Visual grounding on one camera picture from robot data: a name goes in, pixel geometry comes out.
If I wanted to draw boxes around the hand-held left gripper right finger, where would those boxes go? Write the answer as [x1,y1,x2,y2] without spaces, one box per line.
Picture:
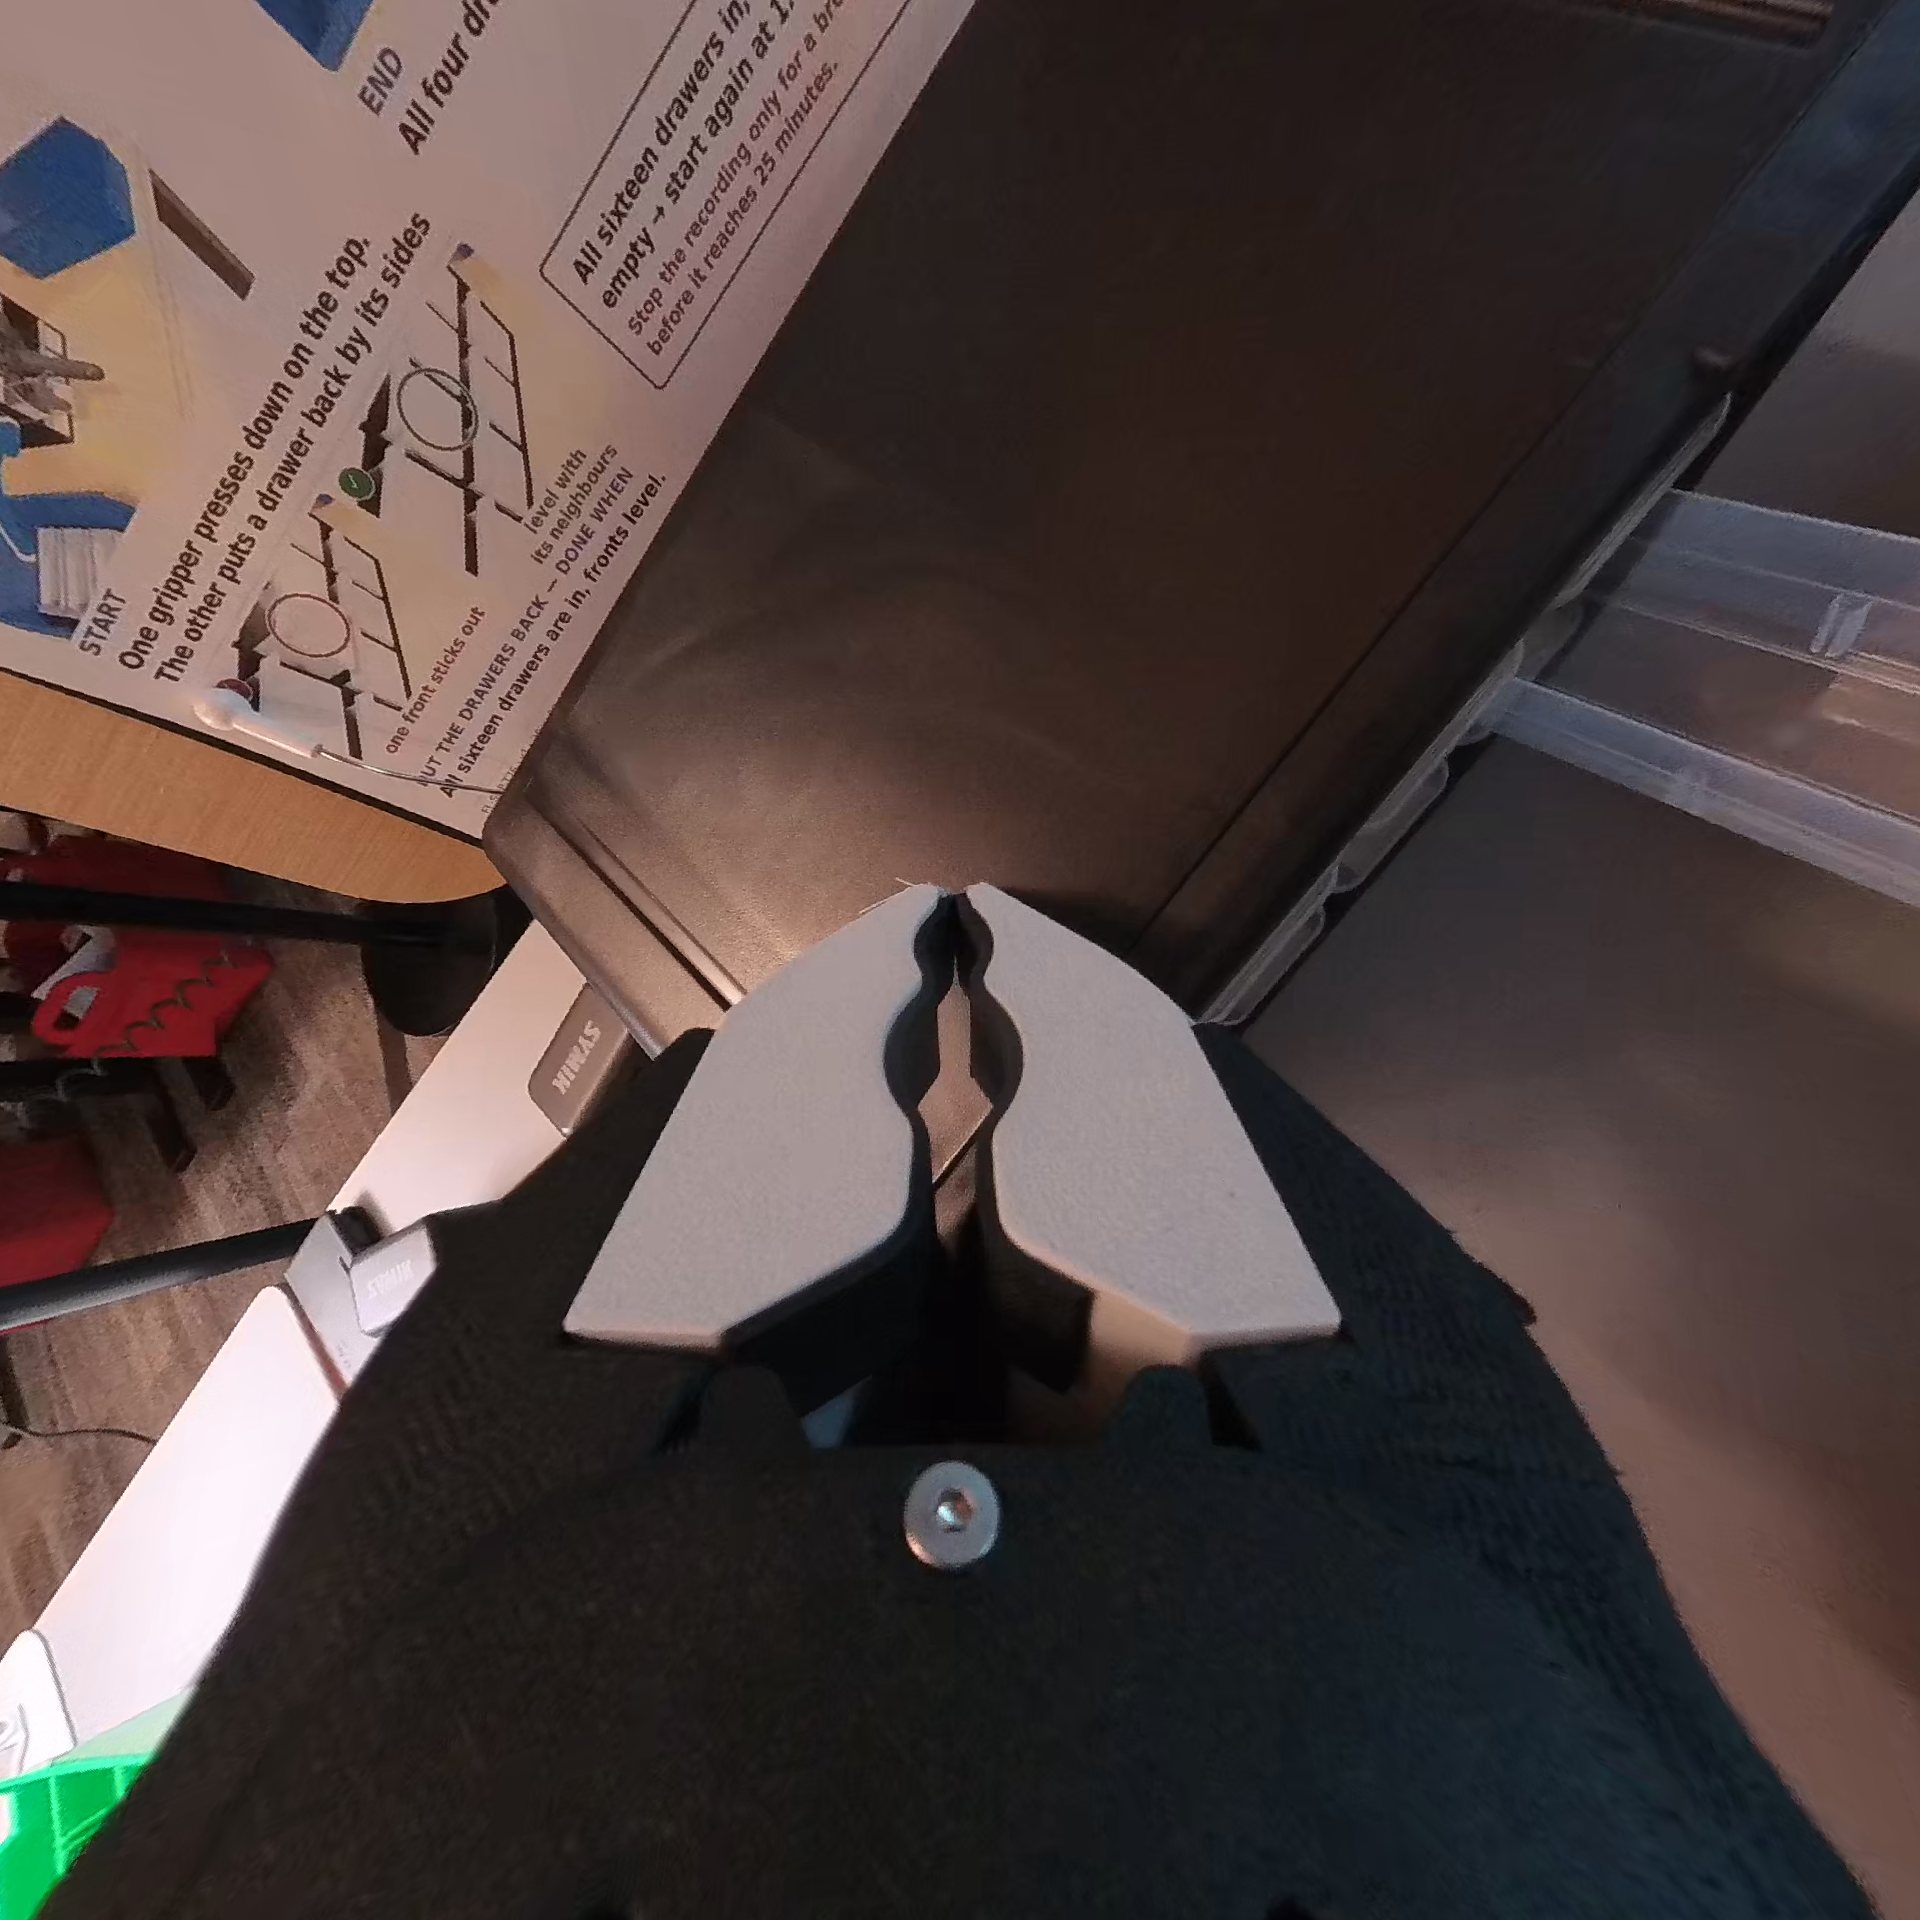
[957,882,1345,1397]

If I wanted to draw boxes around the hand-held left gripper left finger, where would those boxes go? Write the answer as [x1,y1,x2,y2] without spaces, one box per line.
[562,886,963,1345]

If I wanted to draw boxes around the black drawer cabinet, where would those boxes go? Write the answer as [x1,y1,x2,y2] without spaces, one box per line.
[486,0,1920,1051]

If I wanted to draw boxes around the rows of clear cabinet drawers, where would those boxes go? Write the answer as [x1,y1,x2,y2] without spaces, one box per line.
[1201,481,1920,1039]

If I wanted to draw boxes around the green plastic bin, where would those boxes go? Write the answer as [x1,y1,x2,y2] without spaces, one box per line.
[0,1759,156,1920]

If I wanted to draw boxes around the silver table clamp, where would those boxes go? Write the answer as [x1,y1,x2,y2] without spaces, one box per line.
[282,1208,449,1390]
[526,989,666,1136]

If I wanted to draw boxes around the black stand pole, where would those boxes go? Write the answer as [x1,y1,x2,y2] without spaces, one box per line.
[0,879,511,1039]

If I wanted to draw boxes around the black metal rod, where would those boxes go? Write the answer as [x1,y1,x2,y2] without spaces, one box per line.
[0,1211,377,1338]

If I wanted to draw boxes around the red plastic case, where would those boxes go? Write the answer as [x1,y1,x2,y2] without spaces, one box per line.
[30,921,274,1071]
[0,1136,119,1297]

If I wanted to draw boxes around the instruction poster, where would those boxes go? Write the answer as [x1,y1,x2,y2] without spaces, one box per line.
[0,0,975,842]

